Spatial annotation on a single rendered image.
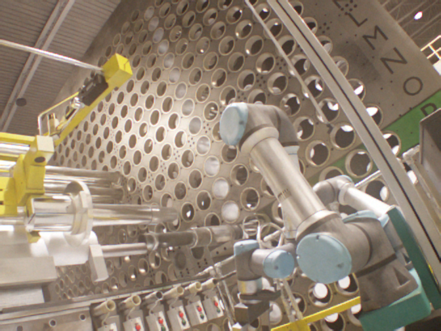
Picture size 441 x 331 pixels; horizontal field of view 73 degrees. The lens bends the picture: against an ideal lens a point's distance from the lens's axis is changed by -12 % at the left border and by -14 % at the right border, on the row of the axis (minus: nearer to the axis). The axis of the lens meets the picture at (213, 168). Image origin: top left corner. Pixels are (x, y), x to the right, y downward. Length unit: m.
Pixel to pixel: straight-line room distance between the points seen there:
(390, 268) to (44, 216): 1.61
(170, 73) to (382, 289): 4.19
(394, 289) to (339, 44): 2.75
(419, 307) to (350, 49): 2.71
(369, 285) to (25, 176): 1.73
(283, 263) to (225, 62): 3.31
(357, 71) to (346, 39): 0.34
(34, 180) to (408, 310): 1.79
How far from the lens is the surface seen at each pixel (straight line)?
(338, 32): 3.39
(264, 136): 0.87
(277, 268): 0.90
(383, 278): 0.85
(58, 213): 1.92
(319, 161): 3.78
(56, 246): 2.20
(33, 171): 1.96
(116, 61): 1.95
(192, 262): 3.52
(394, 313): 0.85
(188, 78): 4.38
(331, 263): 0.73
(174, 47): 4.78
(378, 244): 0.86
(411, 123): 2.94
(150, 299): 2.13
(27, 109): 13.52
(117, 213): 2.14
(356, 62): 3.21
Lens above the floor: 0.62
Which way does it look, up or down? 23 degrees up
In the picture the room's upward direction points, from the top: 22 degrees counter-clockwise
